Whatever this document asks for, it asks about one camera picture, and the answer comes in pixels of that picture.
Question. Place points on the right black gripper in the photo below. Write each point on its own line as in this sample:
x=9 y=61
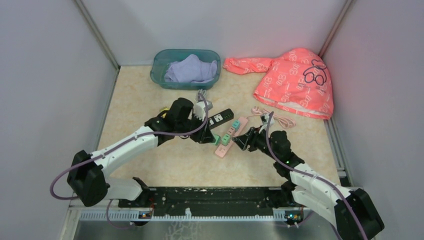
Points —
x=249 y=138

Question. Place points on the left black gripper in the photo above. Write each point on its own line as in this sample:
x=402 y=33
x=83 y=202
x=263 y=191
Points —
x=205 y=135

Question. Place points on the pink charger plug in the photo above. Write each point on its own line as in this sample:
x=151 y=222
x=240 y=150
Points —
x=231 y=131

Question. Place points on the pink power strip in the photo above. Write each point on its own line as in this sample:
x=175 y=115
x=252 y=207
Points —
x=222 y=150

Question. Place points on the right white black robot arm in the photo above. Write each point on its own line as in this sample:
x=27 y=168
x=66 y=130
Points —
x=351 y=212

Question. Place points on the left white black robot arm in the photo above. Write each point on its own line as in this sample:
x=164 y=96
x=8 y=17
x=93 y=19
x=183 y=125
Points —
x=90 y=174

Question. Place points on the black power strip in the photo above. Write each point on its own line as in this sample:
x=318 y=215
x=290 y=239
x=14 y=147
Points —
x=220 y=118

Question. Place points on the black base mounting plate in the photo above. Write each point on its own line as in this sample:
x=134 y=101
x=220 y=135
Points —
x=212 y=201

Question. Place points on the lavender cloth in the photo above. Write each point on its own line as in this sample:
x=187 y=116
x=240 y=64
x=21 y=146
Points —
x=191 y=70

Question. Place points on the teal plastic basin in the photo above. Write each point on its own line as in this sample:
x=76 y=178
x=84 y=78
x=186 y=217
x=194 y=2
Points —
x=165 y=57

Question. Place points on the coral patterned jacket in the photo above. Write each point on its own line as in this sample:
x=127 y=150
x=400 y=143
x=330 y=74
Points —
x=297 y=82

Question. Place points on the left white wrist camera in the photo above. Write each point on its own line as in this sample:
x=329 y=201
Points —
x=199 y=111

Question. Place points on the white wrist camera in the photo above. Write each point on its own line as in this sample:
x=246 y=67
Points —
x=199 y=111
x=267 y=121

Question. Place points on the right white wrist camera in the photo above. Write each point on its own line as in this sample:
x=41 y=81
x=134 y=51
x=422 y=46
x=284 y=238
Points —
x=267 y=121

